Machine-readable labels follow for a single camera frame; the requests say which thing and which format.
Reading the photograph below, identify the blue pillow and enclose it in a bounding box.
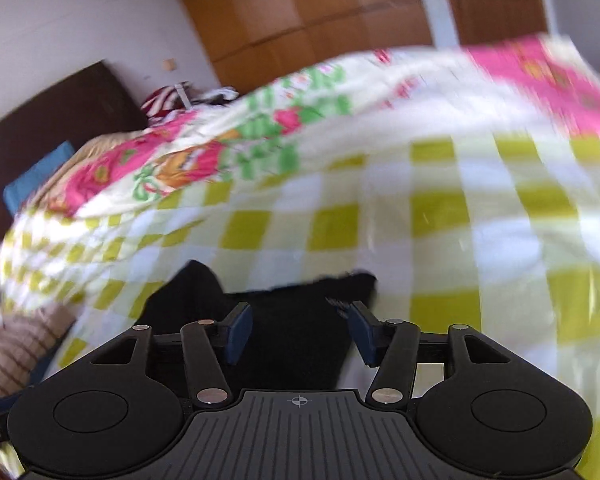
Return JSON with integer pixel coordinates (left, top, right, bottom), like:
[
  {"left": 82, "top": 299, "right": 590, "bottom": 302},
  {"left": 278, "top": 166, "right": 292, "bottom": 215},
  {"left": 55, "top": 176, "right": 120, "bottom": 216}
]
[{"left": 4, "top": 141, "right": 76, "bottom": 216}]

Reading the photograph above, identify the dark wooden headboard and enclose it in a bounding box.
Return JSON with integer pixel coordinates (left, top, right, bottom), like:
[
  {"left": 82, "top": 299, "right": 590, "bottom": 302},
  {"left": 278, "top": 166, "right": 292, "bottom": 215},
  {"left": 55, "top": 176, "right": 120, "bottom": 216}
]
[{"left": 0, "top": 60, "right": 148, "bottom": 281}]

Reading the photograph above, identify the white cloth heap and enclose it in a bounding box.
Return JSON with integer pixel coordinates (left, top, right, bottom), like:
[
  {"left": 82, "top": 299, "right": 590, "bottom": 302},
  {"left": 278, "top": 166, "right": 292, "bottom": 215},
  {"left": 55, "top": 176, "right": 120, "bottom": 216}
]
[{"left": 195, "top": 87, "right": 241, "bottom": 107}]

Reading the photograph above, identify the brown striped knit cloth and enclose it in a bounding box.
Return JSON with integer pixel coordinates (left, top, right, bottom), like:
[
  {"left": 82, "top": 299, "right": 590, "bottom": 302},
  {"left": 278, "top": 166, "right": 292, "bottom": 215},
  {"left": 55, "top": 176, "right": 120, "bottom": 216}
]
[{"left": 0, "top": 305, "right": 78, "bottom": 397}]

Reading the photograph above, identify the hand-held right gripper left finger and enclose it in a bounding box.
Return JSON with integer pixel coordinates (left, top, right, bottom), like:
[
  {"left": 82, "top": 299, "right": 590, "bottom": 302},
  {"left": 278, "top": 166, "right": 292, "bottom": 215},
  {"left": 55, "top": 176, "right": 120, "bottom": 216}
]
[{"left": 87, "top": 302, "right": 255, "bottom": 407}]

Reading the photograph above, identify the yellow checked bed sheet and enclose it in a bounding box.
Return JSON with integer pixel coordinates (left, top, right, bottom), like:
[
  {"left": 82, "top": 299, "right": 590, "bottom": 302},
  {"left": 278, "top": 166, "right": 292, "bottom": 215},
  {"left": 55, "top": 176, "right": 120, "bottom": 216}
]
[{"left": 0, "top": 130, "right": 600, "bottom": 480}]

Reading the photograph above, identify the red white striped cloth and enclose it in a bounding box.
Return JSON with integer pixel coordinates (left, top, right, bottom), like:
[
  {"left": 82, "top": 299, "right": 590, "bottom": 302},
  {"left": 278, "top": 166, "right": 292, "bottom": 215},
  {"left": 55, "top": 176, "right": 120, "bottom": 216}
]
[{"left": 140, "top": 85, "right": 185, "bottom": 118}]

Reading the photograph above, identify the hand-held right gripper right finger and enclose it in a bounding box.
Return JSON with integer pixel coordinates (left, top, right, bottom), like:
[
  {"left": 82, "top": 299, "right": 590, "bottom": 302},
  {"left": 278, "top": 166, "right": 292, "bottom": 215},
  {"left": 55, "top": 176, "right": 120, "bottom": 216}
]
[{"left": 346, "top": 301, "right": 512, "bottom": 406}]

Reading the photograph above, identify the black sock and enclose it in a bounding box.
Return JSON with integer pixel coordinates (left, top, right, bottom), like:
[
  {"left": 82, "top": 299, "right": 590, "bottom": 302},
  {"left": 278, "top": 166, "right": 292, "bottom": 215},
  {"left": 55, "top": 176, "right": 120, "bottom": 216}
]
[{"left": 135, "top": 260, "right": 379, "bottom": 391}]

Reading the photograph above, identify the wooden door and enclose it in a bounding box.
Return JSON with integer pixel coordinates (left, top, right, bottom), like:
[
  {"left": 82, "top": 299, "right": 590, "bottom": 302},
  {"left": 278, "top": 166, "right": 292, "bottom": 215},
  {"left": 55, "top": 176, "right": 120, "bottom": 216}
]
[{"left": 437, "top": 0, "right": 552, "bottom": 47}]

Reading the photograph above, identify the wooden wardrobe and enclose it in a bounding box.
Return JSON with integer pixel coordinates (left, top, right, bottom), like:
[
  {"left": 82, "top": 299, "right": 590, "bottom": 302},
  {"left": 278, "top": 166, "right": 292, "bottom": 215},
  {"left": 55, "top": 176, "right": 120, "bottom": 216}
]
[{"left": 165, "top": 0, "right": 435, "bottom": 95}]

